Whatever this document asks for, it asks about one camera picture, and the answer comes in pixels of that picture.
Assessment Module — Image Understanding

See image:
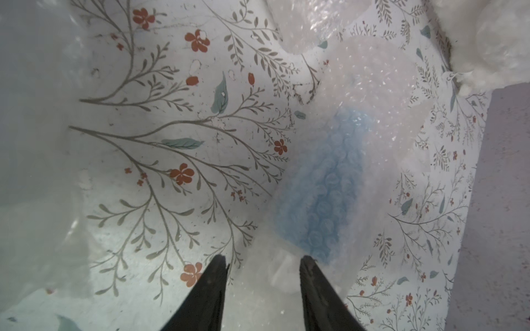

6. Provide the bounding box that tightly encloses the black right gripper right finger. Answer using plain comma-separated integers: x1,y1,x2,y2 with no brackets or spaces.
300,255,365,331

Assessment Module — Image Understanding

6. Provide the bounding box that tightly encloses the blue vase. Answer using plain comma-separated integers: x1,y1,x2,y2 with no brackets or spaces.
273,109,369,263

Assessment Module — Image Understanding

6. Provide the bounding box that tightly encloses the loose bubble wrap sheet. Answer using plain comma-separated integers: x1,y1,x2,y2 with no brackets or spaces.
1,1,91,310

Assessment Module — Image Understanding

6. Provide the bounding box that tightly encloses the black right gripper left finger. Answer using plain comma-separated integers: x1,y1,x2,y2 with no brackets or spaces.
161,255,229,331

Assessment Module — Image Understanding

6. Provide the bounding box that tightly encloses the white plush dog pink shirt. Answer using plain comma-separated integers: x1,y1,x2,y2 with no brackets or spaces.
430,0,529,97

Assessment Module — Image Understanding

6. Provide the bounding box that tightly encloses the bubble wrap around vase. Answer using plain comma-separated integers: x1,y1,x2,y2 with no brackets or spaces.
222,36,429,330

